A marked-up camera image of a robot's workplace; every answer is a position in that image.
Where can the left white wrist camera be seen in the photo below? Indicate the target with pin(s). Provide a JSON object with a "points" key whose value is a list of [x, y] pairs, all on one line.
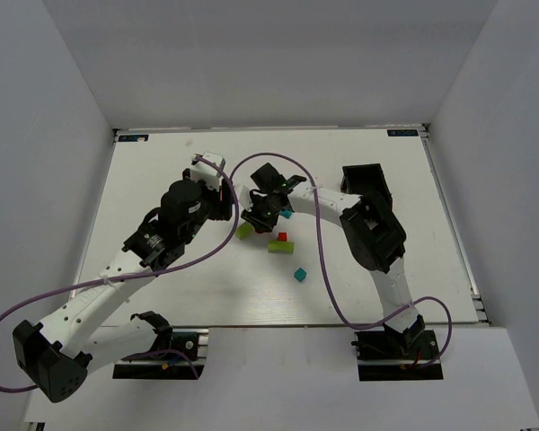
{"points": [[206, 167]]}

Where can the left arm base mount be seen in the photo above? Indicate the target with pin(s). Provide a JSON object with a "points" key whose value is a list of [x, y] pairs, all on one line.
{"points": [[182, 357]]}

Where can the right blue corner label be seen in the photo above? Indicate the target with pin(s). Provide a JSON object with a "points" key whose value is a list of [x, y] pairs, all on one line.
{"points": [[402, 132]]}

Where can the teal cube block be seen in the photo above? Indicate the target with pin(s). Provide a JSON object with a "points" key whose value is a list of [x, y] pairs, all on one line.
{"points": [[300, 275]]}

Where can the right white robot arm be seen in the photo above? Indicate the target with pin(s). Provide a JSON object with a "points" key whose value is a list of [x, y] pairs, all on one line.
{"points": [[363, 209]]}

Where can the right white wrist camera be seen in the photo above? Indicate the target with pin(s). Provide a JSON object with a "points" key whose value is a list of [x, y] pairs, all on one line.
{"points": [[244, 197]]}

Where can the left blue corner label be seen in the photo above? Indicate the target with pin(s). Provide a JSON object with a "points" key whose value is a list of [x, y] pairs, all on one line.
{"points": [[133, 138]]}

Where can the teal arch block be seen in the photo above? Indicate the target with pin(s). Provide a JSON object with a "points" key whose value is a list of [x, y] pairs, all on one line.
{"points": [[286, 213]]}

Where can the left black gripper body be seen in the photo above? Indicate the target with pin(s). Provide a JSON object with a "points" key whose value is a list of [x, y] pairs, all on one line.
{"points": [[226, 200]]}

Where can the black plastic bin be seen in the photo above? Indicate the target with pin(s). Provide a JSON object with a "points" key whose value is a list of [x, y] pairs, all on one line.
{"points": [[358, 179]]}

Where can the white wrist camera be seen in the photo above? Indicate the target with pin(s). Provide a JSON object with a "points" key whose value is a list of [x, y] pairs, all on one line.
{"points": [[206, 167], [244, 197]]}

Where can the blue corner label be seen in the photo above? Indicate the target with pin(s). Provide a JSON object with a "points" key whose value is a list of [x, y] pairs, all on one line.
{"points": [[133, 138], [402, 132]]}

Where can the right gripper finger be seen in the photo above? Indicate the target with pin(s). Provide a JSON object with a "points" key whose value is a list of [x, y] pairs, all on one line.
{"points": [[266, 228], [253, 220]]}

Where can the long green block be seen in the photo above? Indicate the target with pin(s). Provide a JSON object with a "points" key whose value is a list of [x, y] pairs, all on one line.
{"points": [[281, 247]]}

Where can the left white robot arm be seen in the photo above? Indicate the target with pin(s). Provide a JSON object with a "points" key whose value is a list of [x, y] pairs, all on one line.
{"points": [[57, 352]]}

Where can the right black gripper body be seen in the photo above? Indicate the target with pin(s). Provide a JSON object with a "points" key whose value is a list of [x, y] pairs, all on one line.
{"points": [[260, 212]]}

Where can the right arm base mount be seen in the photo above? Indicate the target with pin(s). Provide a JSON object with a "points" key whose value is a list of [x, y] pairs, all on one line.
{"points": [[379, 361]]}

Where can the flat green block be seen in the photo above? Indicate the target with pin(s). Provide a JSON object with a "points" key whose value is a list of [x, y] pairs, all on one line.
{"points": [[243, 231]]}

